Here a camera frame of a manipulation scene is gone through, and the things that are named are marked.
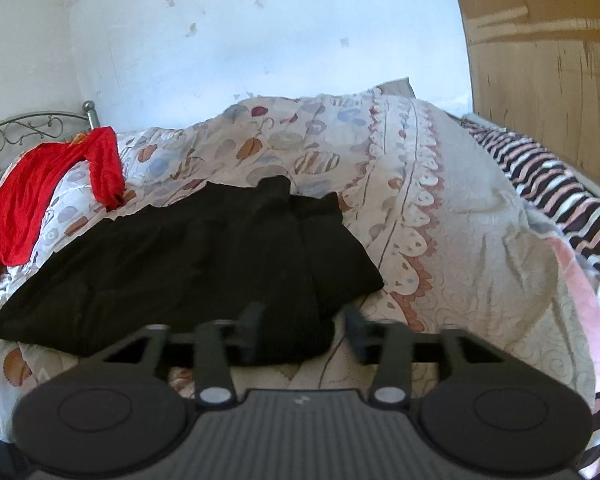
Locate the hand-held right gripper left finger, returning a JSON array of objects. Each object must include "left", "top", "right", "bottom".
[{"left": 87, "top": 302, "right": 267, "bottom": 407}]

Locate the metal bed headboard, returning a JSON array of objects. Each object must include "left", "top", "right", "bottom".
[{"left": 0, "top": 101, "right": 102, "bottom": 192}]

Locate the black sweatshirt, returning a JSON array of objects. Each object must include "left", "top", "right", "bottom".
[{"left": 0, "top": 176, "right": 385, "bottom": 367}]

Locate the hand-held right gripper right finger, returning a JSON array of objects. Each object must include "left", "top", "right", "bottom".
[{"left": 343, "top": 305, "right": 512, "bottom": 407}]

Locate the light pink cloth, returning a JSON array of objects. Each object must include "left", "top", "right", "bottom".
[{"left": 542, "top": 232, "right": 600, "bottom": 343}]

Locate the red garment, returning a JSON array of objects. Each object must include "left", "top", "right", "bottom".
[{"left": 0, "top": 126, "right": 126, "bottom": 267}]

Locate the grey pillow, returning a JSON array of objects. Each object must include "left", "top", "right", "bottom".
[{"left": 374, "top": 77, "right": 417, "bottom": 99}]

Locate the striped bed sheet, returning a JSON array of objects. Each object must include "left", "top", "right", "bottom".
[{"left": 461, "top": 119, "right": 600, "bottom": 480}]

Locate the patterned quilt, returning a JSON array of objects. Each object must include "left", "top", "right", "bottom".
[{"left": 0, "top": 93, "right": 600, "bottom": 413}]

